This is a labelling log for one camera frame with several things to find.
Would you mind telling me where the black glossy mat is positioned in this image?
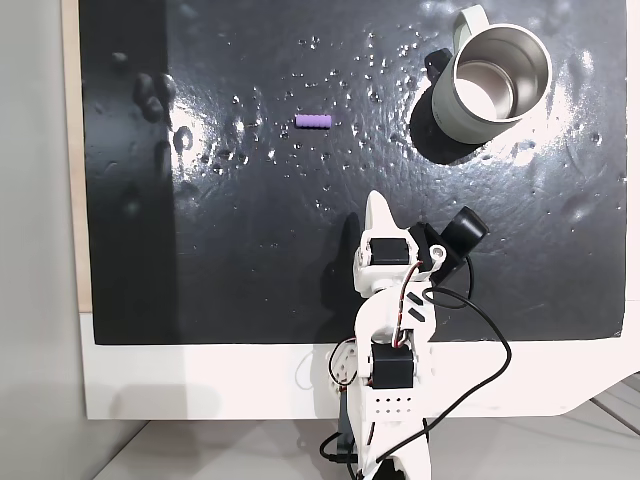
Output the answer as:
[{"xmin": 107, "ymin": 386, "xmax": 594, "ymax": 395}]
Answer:
[{"xmin": 77, "ymin": 0, "xmax": 629, "ymax": 347}]

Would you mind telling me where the black camera box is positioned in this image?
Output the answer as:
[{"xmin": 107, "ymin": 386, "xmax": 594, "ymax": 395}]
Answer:
[{"xmin": 408, "ymin": 205, "xmax": 490, "ymax": 287}]

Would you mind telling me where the pale green steel mug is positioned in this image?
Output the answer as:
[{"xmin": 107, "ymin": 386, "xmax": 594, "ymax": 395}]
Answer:
[{"xmin": 429, "ymin": 4, "xmax": 554, "ymax": 147}]

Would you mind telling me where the purple pen grip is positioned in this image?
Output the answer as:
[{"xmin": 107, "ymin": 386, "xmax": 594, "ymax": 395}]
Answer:
[{"xmin": 294, "ymin": 113, "xmax": 333, "ymax": 130}]

